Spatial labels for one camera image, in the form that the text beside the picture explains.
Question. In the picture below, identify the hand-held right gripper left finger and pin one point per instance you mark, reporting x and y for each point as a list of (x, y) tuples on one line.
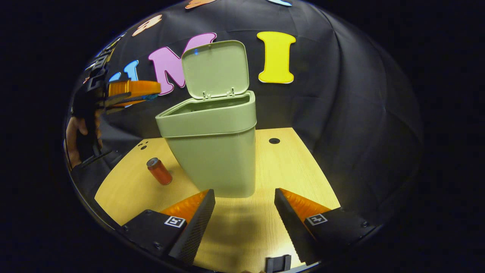
[(197, 227)]

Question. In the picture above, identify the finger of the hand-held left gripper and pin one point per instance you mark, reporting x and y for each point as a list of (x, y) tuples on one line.
[(121, 101), (132, 87)]

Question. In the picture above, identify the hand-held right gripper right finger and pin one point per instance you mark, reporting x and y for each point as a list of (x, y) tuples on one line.
[(293, 227)]

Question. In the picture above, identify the red pop can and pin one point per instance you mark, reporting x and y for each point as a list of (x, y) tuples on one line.
[(161, 173)]

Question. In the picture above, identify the green desktop garbage bin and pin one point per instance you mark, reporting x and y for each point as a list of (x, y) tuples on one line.
[(216, 159)]

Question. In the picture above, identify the wooden desktop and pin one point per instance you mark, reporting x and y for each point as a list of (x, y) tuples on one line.
[(288, 170)]

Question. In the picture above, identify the black backdrop cloth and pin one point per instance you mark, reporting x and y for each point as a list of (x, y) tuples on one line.
[(341, 94)]

